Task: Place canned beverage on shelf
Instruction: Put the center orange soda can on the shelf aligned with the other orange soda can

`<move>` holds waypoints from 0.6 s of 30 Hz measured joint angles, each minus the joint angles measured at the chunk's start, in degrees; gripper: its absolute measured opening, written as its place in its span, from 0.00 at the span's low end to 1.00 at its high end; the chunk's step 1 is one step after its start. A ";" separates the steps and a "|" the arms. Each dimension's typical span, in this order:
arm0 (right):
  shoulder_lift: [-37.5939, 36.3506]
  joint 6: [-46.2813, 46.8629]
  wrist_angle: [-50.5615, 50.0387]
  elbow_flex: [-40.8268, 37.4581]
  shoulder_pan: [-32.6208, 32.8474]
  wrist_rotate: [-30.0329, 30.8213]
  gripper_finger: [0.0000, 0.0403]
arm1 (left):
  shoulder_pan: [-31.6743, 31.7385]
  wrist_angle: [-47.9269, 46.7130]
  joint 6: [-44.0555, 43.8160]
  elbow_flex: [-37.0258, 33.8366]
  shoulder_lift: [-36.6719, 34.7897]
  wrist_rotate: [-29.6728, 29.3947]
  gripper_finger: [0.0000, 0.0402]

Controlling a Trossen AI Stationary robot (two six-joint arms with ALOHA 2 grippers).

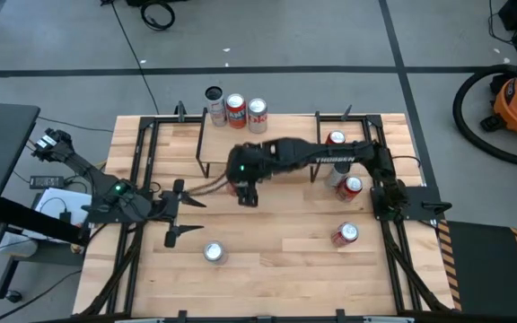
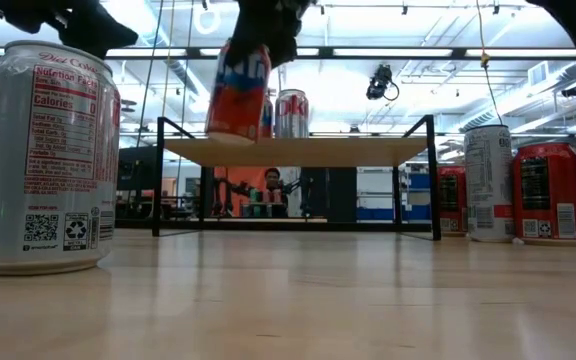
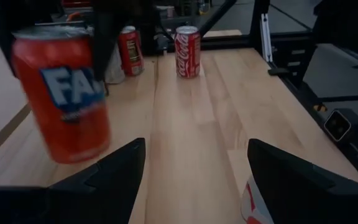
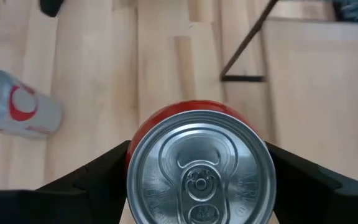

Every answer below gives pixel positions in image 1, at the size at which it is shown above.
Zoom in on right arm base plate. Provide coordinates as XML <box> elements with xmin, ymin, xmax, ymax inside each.
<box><xmin>370</xmin><ymin>186</ymin><xmax>452</xmax><ymax>222</ymax></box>

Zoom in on black desk crossbar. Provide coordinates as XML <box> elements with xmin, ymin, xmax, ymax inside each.
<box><xmin>0</xmin><ymin>196</ymin><xmax>92</xmax><ymax>247</ymax></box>

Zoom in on white paper sheet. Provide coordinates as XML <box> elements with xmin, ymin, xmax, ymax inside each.
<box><xmin>33</xmin><ymin>187</ymin><xmax>94</xmax><ymax>239</ymax></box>

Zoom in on black mat hazard stripes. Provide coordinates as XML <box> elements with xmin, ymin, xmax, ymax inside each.
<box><xmin>437</xmin><ymin>219</ymin><xmax>517</xmax><ymax>320</ymax></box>

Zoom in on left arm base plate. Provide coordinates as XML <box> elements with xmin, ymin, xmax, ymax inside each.
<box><xmin>81</xmin><ymin>188</ymin><xmax>154</xmax><ymax>224</ymax></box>

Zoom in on tall slim white can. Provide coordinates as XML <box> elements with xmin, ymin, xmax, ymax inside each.
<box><xmin>204</xmin><ymin>85</ymin><xmax>228</xmax><ymax>128</ymax></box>
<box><xmin>325</xmin><ymin>161</ymin><xmax>352</xmax><ymax>188</ymax></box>

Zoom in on coiled black cable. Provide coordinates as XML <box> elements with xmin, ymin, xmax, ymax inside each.
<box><xmin>139</xmin><ymin>1</ymin><xmax>177</xmax><ymax>32</ymax></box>

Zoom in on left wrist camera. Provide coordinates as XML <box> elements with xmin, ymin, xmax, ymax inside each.
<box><xmin>149</xmin><ymin>196</ymin><xmax>173</xmax><ymax>222</ymax></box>

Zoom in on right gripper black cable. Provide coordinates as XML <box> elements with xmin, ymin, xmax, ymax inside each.
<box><xmin>185</xmin><ymin>175</ymin><xmax>232</xmax><ymax>197</ymax></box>

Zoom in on silver Diet Coke can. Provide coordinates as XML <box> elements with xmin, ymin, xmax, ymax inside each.
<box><xmin>247</xmin><ymin>97</ymin><xmax>269</xmax><ymax>135</ymax></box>
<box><xmin>203</xmin><ymin>240</ymin><xmax>228</xmax><ymax>266</ymax></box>

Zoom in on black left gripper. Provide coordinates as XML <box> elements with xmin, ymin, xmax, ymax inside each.
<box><xmin>163</xmin><ymin>178</ymin><xmax>207</xmax><ymax>249</ymax></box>

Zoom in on long black floor cable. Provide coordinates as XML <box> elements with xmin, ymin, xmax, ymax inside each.
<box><xmin>110</xmin><ymin>0</ymin><xmax>161</xmax><ymax>115</ymax></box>

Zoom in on white bag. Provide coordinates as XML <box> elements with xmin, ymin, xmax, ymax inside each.
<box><xmin>0</xmin><ymin>231</ymin><xmax>39</xmax><ymax>259</ymax></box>

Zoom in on black power adapter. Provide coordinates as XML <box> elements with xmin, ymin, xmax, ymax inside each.
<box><xmin>29</xmin><ymin>175</ymin><xmax>66</xmax><ymax>190</ymax></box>

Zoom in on black wire shelf rack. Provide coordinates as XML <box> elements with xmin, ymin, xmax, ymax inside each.
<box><xmin>195</xmin><ymin>106</ymin><xmax>324</xmax><ymax>180</ymax></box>

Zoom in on black metal table frame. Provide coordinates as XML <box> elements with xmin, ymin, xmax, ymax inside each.
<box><xmin>73</xmin><ymin>100</ymin><xmax>457</xmax><ymax>323</ymax></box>

